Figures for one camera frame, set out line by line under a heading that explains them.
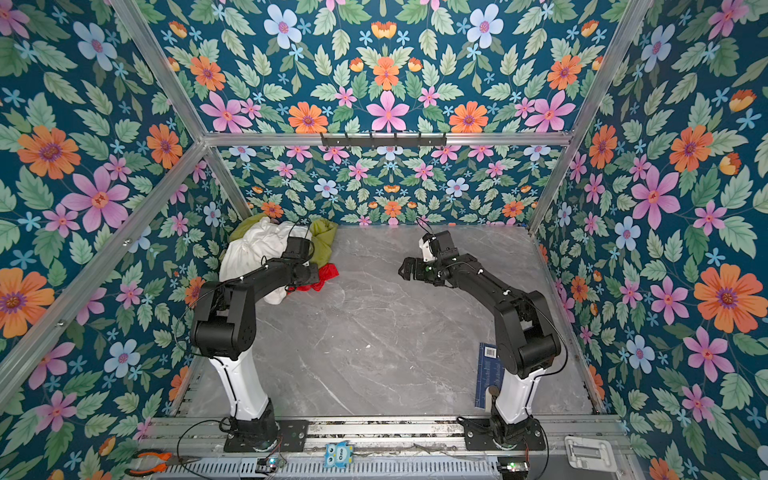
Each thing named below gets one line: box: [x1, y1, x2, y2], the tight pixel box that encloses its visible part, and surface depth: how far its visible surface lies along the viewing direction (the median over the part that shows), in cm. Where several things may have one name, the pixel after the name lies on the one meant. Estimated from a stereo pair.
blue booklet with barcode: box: [474, 342, 505, 409], surface depth 85 cm
